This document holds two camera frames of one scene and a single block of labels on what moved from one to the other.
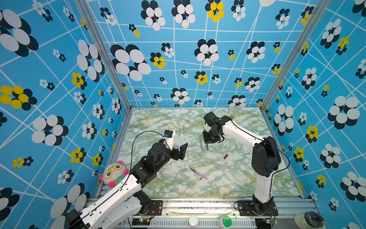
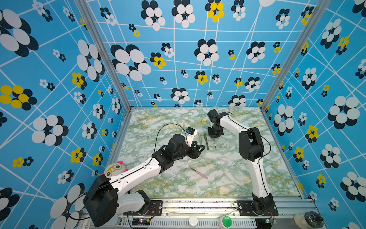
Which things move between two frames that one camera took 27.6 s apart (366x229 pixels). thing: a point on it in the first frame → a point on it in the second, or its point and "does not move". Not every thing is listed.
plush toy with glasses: [113, 173] does not move
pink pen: [198, 173] does not move
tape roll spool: [308, 220] does not move
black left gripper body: [174, 154] → [191, 151]
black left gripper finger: [183, 149] → [198, 152]
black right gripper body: [209, 137] → [214, 132]
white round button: [193, 221] does not move
